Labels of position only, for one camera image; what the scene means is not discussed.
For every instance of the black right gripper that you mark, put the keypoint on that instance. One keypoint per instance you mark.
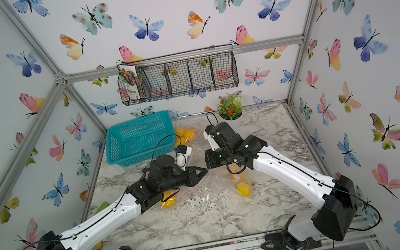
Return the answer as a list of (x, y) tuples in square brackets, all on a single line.
[(209, 158)]

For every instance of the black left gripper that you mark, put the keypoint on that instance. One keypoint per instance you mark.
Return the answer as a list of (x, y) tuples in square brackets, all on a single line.
[(192, 178)]

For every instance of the clear zip-top bag with pears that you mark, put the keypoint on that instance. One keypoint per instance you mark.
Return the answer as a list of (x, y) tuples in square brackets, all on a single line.
[(221, 181)]

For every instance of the yellow-green pear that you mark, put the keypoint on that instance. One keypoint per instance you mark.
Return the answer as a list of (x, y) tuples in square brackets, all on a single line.
[(244, 188)]

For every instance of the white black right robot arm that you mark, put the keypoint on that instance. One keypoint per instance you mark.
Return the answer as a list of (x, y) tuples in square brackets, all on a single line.
[(335, 199)]

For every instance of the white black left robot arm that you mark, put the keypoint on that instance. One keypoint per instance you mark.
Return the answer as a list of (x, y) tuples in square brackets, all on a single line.
[(163, 175)]

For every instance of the clear bag of lemons front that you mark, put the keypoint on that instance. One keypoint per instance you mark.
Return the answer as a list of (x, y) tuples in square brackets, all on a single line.
[(169, 198)]

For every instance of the white pot artificial plant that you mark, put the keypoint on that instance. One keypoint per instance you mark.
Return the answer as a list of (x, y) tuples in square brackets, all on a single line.
[(230, 109)]

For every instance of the teal plastic basket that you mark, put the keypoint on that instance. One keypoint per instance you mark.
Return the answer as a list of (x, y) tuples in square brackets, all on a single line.
[(140, 140)]

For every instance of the seed packet in basket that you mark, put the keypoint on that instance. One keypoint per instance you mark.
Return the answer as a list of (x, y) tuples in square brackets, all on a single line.
[(131, 81)]

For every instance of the black wire wall basket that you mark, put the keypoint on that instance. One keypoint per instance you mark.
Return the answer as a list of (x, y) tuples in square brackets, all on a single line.
[(191, 73)]

